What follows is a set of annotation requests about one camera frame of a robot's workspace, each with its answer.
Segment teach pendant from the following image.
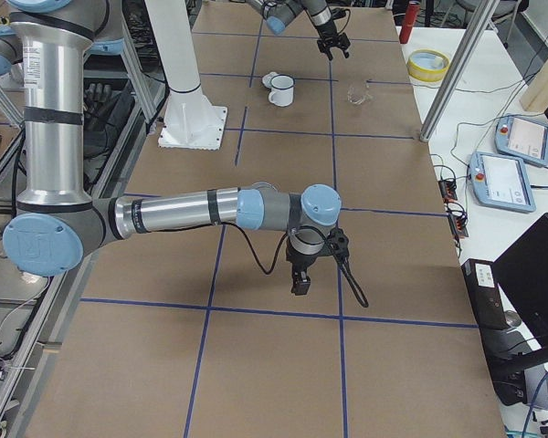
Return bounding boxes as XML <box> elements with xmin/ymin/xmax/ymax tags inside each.
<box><xmin>469</xmin><ymin>151</ymin><xmax>536</xmax><ymax>213</ymax></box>
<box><xmin>494</xmin><ymin>115</ymin><xmax>548</xmax><ymax>167</ymax></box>

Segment white enamel mug blue rim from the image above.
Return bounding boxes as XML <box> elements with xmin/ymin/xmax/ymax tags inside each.
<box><xmin>269</xmin><ymin>74</ymin><xmax>295</xmax><ymax>108</ymax></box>

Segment upper teach pendant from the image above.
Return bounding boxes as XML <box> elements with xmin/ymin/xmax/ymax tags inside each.
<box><xmin>494</xmin><ymin>115</ymin><xmax>548</xmax><ymax>167</ymax></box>

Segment red bottle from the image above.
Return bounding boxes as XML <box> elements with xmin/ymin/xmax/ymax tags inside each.
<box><xmin>399</xmin><ymin>1</ymin><xmax>421</xmax><ymax>45</ymax></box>

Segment black computer box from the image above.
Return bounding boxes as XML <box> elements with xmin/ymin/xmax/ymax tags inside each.
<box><xmin>461</xmin><ymin>258</ymin><xmax>508</xmax><ymax>330</ymax></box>

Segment blue tape grid lines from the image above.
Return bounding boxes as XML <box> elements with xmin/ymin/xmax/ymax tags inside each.
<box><xmin>79</xmin><ymin>17</ymin><xmax>479</xmax><ymax>438</ymax></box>

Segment black monitor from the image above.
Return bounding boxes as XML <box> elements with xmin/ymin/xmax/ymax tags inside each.
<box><xmin>492</xmin><ymin>213</ymin><xmax>548</xmax><ymax>347</ymax></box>

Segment black looped cable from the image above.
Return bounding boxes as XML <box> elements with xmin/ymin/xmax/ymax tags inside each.
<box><xmin>218</xmin><ymin>222</ymin><xmax>370</xmax><ymax>308</ymax></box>

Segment aluminium frame post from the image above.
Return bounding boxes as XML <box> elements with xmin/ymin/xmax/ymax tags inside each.
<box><xmin>419</xmin><ymin>0</ymin><xmax>500</xmax><ymax>142</ymax></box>

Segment yellow tape roll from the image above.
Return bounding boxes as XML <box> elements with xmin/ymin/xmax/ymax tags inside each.
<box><xmin>406</xmin><ymin>49</ymin><xmax>450</xmax><ymax>83</ymax></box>

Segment lower orange black connector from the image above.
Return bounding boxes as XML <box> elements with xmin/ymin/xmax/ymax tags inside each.
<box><xmin>448</xmin><ymin>211</ymin><xmax>469</xmax><ymax>239</ymax></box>

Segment upper orange black connector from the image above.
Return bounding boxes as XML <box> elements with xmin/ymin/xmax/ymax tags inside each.
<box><xmin>438</xmin><ymin>179</ymin><xmax>458</xmax><ymax>203</ymax></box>

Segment blue network cable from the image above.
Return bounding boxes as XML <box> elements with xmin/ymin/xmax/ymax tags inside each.
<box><xmin>520</xmin><ymin>364</ymin><xmax>548</xmax><ymax>438</ymax></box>

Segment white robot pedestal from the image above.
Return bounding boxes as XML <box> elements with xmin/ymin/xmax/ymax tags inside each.
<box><xmin>145</xmin><ymin>0</ymin><xmax>227</xmax><ymax>151</ymax></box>

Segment orange black connector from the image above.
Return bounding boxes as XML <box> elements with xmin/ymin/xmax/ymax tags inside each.
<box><xmin>448</xmin><ymin>211</ymin><xmax>469</xmax><ymax>239</ymax></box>
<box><xmin>438</xmin><ymin>179</ymin><xmax>458</xmax><ymax>203</ymax></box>

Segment lower teach pendant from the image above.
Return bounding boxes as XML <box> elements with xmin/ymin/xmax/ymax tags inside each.
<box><xmin>469</xmin><ymin>151</ymin><xmax>536</xmax><ymax>213</ymax></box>

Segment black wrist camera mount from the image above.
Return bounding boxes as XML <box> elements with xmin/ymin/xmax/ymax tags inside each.
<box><xmin>327</xmin><ymin>227</ymin><xmax>350</xmax><ymax>264</ymax></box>

